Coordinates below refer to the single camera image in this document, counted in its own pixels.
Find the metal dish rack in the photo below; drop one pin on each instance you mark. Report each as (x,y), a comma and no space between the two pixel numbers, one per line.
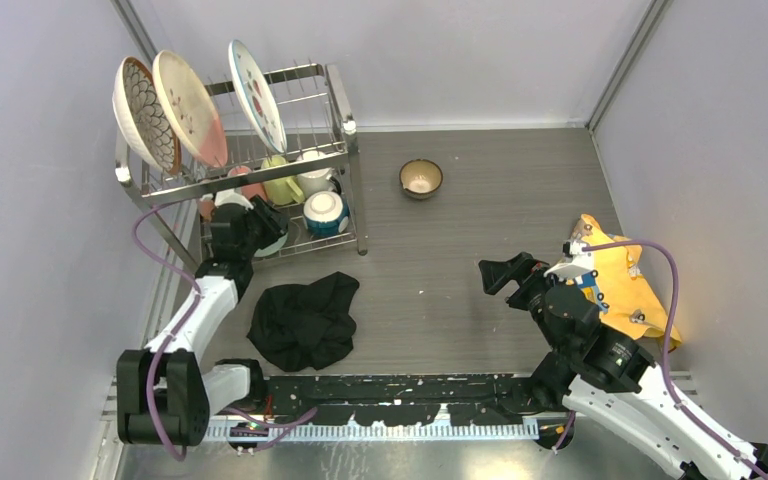
(321,132)

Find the dark blue bowl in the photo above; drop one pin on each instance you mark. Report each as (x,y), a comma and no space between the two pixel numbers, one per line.
(326,214)

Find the yellow cartoon cloth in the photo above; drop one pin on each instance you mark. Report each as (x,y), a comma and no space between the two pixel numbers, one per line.
(626,300)

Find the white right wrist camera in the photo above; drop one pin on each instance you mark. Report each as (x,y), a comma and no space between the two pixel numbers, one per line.
(576,261)

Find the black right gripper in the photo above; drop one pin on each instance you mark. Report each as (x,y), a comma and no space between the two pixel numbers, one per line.
(495,273)

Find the brown bowl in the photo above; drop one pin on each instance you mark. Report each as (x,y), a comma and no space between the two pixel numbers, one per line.
(420,179)

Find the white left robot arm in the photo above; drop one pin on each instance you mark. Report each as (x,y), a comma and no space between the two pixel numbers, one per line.
(163,398)

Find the mint green bowl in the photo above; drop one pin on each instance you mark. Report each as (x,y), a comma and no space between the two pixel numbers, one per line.
(273,248)

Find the pink and cream plate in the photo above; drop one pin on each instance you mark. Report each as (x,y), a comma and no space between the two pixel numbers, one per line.
(190,110)

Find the watermelon pattern plate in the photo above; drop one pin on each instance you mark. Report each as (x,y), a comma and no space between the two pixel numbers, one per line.
(256,98)

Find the light green mug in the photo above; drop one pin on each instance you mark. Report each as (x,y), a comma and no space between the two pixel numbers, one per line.
(284,190)

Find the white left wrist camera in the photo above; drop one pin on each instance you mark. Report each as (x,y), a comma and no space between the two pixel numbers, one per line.
(231,196)

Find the flower pattern brown-rim plate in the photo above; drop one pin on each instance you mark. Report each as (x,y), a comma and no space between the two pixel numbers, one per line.
(141,118)

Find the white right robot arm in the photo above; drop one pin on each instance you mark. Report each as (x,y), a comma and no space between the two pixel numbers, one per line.
(604,374)

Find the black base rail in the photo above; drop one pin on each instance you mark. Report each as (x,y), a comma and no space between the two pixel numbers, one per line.
(400,400)

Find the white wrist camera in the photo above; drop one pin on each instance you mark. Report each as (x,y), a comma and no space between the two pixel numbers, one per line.
(231,196)
(576,261)

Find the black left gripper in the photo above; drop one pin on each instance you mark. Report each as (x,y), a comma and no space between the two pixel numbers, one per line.
(273,222)

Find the black cloth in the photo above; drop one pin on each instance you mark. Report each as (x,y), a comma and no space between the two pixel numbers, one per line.
(299,326)

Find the white ribbed mug black handle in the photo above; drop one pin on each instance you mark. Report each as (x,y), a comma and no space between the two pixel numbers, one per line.
(317,180)

